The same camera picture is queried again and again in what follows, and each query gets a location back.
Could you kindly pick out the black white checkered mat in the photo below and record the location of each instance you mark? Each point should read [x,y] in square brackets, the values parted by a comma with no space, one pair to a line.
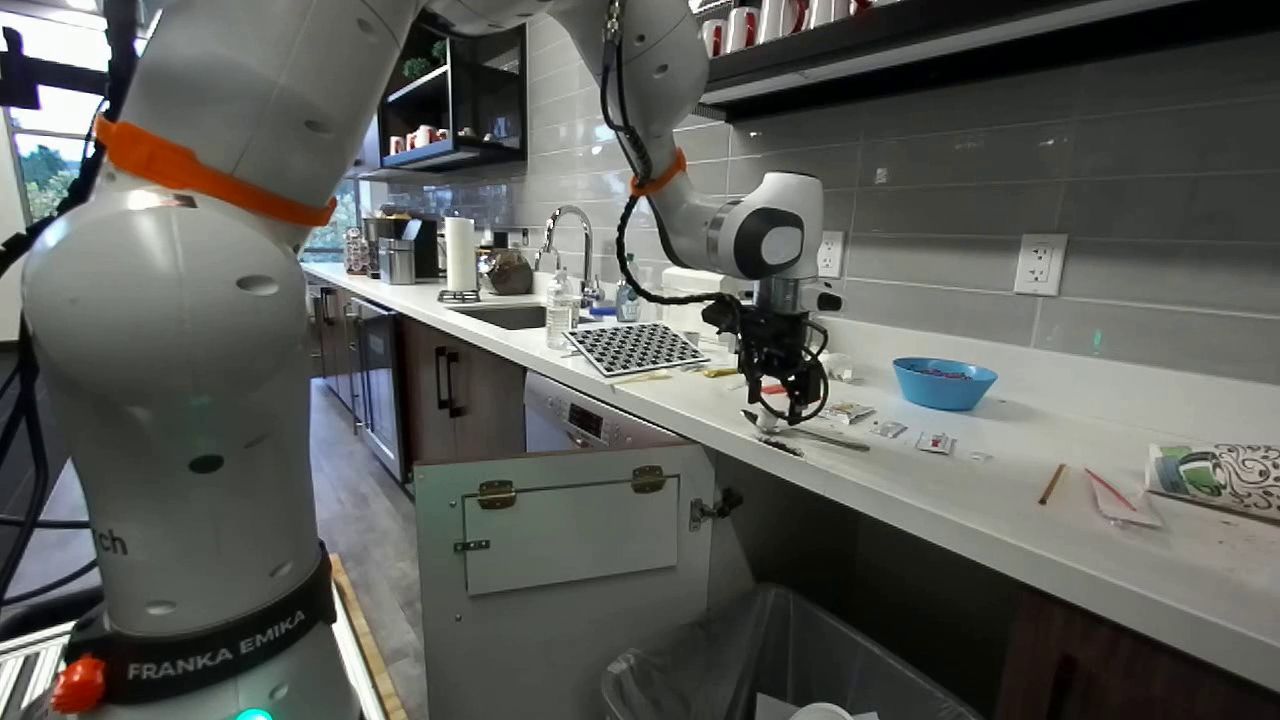
[632,349]

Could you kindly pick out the grey trash bin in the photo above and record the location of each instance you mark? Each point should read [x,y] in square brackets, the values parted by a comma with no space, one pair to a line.
[693,664]

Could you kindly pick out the crumpled white tissue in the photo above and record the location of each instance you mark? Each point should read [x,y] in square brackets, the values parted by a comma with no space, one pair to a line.
[844,371]

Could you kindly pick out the dark kettle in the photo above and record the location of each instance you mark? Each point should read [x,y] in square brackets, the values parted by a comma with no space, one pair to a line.
[507,268]

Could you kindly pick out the undercounter glass door fridge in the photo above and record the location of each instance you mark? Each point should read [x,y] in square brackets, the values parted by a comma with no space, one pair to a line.
[372,386]

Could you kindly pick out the hot sauce packet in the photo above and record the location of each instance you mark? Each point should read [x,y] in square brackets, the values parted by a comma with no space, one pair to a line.
[938,440]

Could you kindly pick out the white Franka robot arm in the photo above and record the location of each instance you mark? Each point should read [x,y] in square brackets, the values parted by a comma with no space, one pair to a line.
[175,344]

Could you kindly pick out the coffee machine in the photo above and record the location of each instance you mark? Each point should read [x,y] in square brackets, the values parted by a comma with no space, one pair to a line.
[407,251]

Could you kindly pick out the steel dishwasher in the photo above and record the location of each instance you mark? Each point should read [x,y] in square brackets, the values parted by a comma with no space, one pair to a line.
[546,415]

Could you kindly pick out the white wall outlet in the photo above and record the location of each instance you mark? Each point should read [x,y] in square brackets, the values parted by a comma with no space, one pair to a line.
[1042,264]
[829,253]

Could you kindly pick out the grey condiment packet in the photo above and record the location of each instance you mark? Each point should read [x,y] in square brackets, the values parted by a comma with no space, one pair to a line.
[891,430]

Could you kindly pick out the paper towel roll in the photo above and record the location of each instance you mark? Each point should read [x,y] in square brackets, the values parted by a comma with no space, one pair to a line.
[461,256]

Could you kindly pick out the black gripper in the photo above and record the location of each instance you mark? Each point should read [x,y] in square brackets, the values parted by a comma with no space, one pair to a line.
[778,328]

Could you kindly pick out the red sauce packet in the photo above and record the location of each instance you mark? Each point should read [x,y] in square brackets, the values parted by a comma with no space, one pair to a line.
[767,390]

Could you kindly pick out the silver ketchup packet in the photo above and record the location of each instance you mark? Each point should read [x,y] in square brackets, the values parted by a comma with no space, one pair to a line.
[856,415]

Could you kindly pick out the white paper towel dispenser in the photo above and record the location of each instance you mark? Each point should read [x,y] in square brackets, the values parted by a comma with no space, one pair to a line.
[686,321]

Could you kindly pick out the clear water bottle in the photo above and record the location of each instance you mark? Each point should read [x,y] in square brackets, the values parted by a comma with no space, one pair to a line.
[562,321]

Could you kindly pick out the amber honey stick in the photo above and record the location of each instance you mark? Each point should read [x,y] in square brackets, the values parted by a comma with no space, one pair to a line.
[1052,485]

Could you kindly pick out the steel sink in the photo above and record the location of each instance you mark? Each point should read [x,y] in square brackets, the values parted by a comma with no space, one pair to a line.
[502,319]

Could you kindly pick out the chrome faucet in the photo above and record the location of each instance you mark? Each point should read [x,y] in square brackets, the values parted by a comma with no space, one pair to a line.
[591,264]

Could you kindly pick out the blue label bottle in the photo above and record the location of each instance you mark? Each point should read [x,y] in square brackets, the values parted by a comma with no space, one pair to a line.
[629,303]

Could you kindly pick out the blue bowl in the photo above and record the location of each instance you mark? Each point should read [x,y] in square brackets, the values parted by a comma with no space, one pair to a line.
[944,386]

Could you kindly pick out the small black bar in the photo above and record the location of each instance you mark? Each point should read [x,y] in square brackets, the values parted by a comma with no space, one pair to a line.
[783,446]

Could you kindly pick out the black open shelf unit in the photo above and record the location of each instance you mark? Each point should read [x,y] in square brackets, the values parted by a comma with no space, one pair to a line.
[484,126]

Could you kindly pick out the white paper sheet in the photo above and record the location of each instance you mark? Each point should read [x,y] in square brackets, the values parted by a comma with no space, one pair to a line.
[773,707]

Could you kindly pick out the dark wall shelf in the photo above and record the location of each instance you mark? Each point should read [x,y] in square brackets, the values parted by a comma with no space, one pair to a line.
[1002,32]

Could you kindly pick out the small white cap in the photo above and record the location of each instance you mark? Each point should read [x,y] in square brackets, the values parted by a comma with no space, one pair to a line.
[771,424]

